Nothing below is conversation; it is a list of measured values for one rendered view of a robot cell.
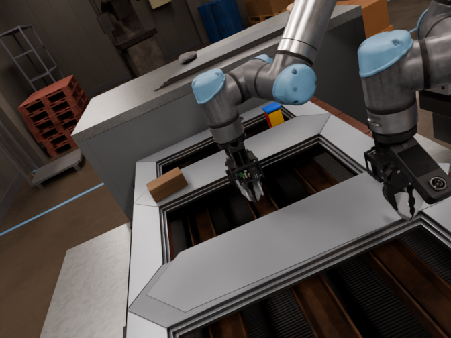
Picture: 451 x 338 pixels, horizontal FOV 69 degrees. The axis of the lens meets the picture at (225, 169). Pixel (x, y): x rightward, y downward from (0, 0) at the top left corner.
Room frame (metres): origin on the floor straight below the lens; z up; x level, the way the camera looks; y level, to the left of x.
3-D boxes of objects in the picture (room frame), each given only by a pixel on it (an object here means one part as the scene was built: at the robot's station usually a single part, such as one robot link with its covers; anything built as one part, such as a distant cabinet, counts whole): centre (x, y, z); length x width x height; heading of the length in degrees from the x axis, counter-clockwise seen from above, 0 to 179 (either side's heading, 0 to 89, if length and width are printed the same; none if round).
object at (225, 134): (0.71, -0.04, 1.07); 0.08 x 0.08 x 0.05
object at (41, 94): (5.55, 2.03, 0.42); 1.17 x 0.80 x 0.83; 6
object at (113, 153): (1.38, -0.13, 0.51); 1.30 x 0.04 x 1.01; 91
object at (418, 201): (0.48, -0.31, 0.88); 0.06 x 0.03 x 0.09; 1
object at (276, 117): (1.16, -0.26, 0.78); 0.05 x 0.05 x 0.19; 1
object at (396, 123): (0.47, -0.29, 1.07); 0.08 x 0.08 x 0.05
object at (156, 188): (0.97, 0.20, 0.87); 0.12 x 0.06 x 0.05; 101
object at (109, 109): (1.66, -0.13, 1.03); 1.30 x 0.60 x 0.04; 91
